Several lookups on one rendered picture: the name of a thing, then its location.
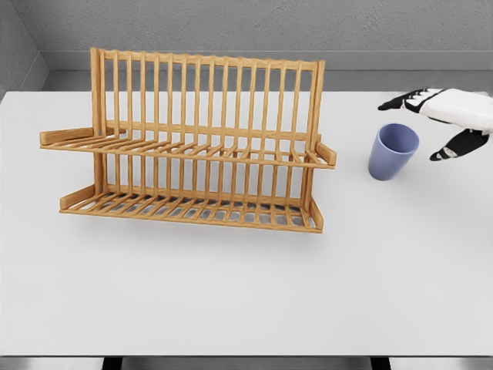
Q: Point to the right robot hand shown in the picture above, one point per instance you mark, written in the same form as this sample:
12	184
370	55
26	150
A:
454	108

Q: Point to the blue plastic cup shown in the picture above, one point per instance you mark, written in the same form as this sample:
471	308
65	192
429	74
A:
391	154

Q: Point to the wooden two-tier dish rack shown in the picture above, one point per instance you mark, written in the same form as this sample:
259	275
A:
200	142

